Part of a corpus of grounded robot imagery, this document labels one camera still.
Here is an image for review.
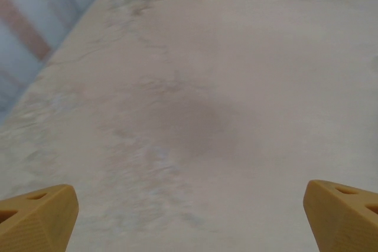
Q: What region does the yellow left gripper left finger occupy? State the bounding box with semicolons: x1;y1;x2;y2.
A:
0;184;79;252

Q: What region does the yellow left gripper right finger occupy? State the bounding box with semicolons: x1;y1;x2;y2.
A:
304;179;378;252

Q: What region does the striped translucent left side panel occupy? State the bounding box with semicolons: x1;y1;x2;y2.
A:
0;0;115;126

